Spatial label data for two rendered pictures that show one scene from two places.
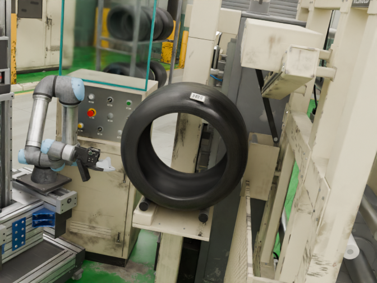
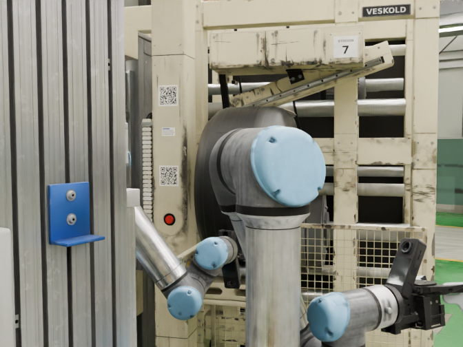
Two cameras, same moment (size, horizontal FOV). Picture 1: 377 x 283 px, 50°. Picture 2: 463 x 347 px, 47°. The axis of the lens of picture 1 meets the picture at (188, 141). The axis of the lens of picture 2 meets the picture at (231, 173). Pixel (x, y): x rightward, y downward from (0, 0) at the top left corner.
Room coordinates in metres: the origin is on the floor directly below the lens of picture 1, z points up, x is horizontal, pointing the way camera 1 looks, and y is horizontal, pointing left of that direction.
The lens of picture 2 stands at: (1.55, 1.96, 1.34)
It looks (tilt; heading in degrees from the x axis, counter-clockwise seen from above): 3 degrees down; 280
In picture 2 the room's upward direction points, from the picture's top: straight up
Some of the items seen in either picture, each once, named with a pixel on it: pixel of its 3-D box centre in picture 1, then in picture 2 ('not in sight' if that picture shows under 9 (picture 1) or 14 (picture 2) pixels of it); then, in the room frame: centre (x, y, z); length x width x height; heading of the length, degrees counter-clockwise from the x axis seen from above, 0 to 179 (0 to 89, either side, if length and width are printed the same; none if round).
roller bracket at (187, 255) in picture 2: not in sight; (197, 259); (2.02, -0.01, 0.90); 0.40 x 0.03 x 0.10; 86
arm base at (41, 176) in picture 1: (44, 170); not in sight; (2.16, 0.81, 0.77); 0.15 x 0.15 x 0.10
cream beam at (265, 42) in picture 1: (273, 43); (288, 52); (1.69, -0.28, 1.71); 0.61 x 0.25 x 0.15; 176
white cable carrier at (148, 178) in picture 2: not in sight; (151, 182); (2.19, 0.03, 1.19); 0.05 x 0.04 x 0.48; 86
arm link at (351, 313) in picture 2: not in sight; (342, 316); (1.51, 1.03, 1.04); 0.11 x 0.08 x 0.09; 39
